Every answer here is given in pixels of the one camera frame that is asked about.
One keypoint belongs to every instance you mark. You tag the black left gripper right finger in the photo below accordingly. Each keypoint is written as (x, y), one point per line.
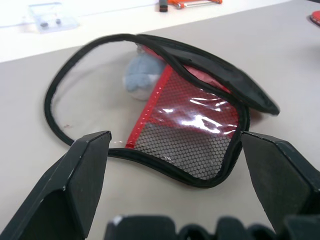
(277, 172)

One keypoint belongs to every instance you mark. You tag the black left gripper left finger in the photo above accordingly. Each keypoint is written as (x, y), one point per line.
(62, 180)

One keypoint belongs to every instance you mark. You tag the red mesh zipper pouch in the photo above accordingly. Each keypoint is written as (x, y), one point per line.
(200, 150)

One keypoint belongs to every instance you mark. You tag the red object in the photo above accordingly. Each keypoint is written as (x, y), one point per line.
(315, 18)

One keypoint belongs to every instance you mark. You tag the orange metal hand tool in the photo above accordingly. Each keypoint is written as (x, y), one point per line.
(185, 3)

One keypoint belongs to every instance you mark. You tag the small black orange block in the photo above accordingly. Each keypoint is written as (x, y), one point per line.
(163, 6)

